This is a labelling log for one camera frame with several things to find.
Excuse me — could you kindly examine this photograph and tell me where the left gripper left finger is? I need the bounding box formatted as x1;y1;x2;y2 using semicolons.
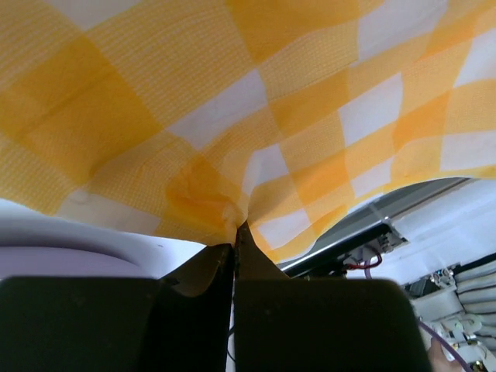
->
1;245;234;371

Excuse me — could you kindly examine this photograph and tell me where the aluminium front rail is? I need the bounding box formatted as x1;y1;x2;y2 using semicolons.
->
279;177;495;284

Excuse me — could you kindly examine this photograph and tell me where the yellow checkered cloth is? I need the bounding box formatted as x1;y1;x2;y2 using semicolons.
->
1;1;495;263

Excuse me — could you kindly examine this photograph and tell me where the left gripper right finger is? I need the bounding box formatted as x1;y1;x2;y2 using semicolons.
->
233;223;432;371

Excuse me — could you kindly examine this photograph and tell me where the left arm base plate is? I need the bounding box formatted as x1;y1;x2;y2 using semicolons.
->
284;224;408;280

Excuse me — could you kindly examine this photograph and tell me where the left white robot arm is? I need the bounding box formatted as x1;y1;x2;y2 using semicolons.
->
1;219;495;371

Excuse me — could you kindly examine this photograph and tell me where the lavender plate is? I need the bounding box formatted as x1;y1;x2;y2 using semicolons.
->
0;247;136;282

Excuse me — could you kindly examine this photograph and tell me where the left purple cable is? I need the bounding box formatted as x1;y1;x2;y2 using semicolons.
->
416;319;470;372

